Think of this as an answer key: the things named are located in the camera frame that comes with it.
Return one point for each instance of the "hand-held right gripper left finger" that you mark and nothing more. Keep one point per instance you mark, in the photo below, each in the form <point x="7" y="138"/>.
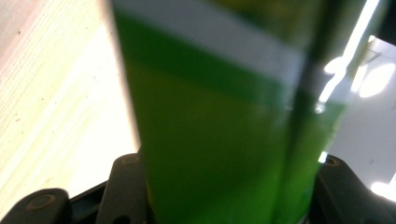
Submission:
<point x="124" y="193"/>

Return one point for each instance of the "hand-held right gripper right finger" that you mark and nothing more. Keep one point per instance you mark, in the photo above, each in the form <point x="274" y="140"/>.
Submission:
<point x="348" y="202"/>

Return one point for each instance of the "yellow green spout pouch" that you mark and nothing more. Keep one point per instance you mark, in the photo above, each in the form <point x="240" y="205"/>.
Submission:
<point x="218" y="124"/>

